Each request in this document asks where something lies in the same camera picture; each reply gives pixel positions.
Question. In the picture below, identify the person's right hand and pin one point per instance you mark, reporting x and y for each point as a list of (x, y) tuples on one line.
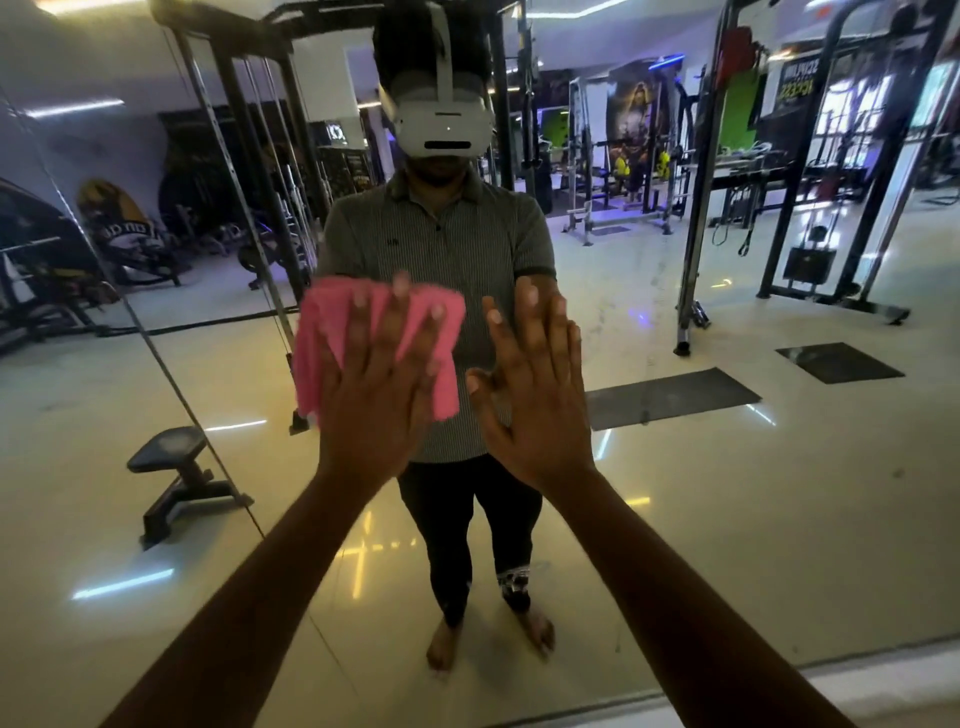
[(536, 420)]

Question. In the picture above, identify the person's left hand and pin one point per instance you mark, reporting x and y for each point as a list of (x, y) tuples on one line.
[(375, 420)]

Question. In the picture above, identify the pink cloth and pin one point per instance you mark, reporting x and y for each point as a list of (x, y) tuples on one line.
[(315, 360)]

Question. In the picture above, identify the large wall mirror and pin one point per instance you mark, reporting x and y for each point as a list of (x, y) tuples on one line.
[(787, 487)]

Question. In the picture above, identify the person's left forearm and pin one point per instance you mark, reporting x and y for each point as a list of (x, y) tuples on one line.
[(240, 607)]

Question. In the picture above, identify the person's right forearm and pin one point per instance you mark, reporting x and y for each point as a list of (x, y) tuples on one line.
[(697, 607)]

